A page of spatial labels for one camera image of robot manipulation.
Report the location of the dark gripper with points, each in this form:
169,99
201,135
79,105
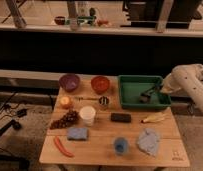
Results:
155,89

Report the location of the black sponge block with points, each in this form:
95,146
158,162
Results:
118,117

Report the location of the red chili pepper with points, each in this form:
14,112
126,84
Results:
61,148

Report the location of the dark red background bowl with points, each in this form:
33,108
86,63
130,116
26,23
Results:
59,20

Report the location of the white cup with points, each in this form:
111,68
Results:
87,114

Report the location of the bunch of dark grapes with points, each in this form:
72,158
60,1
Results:
70,118

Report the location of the blue sponge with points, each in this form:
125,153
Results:
77,133

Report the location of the purple bowl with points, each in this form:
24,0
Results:
69,82

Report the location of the green plastic tray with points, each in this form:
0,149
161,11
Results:
132,86

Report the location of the yellow banana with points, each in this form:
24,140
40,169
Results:
153,118

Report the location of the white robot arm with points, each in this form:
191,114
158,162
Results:
187,77

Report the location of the light blue cloth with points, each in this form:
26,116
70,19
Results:
148,141

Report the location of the metal strainer spoon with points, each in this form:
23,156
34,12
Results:
103,100

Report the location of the blue cup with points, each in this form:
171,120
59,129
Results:
121,146

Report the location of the orange apple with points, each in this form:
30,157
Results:
66,102

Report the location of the green background object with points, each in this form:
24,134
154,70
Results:
88,20

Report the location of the dark brush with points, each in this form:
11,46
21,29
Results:
145,97

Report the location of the wooden table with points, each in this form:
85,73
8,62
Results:
98,148

